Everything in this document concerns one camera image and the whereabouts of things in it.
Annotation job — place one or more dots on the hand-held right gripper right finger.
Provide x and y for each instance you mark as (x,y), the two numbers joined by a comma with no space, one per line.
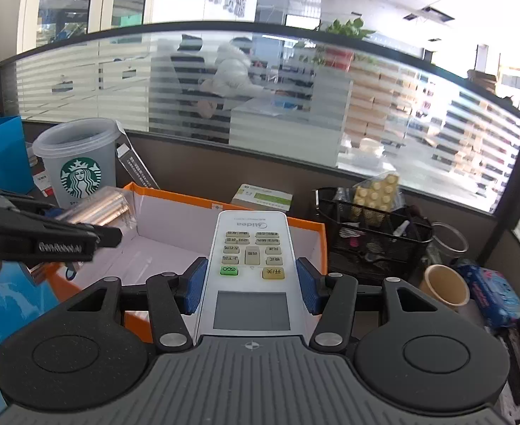
(307,287)

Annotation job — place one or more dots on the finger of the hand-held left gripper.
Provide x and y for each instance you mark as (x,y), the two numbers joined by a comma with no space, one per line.
(109,237)
(29,206)

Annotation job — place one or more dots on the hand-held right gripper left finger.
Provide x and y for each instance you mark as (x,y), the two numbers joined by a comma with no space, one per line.
(196,285)

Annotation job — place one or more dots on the clear pack of copper cylinders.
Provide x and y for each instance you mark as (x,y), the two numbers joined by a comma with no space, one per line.
(105,208)

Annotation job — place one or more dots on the orange cardboard box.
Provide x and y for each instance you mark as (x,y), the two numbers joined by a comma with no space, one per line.
(167,230)

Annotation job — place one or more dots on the white remote control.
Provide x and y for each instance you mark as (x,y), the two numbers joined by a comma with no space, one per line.
(251,239)

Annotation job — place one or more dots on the translucent plastic cup green logo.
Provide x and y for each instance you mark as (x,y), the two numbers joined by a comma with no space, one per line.
(78,150)

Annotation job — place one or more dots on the black mesh desk organizer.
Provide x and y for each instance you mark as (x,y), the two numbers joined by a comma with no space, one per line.
(375,248)

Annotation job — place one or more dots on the slim black box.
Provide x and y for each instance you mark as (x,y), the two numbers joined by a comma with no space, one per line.
(138,164)

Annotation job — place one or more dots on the printed desk mat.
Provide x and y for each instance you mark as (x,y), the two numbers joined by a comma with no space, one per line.
(12,318)

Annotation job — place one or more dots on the green and white box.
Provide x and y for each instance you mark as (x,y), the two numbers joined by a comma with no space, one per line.
(264,197)

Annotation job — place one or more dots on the yellow pill blister pack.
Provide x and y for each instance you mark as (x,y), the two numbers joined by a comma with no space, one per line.
(375,192)

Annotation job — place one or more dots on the brown paper cup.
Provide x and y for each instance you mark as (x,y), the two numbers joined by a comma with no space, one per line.
(443,283)

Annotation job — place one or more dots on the frosted glass desk partition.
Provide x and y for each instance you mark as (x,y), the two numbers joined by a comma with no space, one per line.
(87,75)

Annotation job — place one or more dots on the clear glass jar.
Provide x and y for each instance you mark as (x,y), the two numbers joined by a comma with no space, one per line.
(452,241)

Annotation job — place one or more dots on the blue tissue packet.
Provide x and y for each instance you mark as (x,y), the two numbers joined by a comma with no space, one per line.
(492,292)

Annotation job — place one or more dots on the stack of cardboard boxes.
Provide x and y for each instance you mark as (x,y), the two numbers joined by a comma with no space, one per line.
(375,97)

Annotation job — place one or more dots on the glass door cabinet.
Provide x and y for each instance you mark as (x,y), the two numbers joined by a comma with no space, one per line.
(87,0)

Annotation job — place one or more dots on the green potted plant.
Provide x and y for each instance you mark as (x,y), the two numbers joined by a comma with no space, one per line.
(346,40)

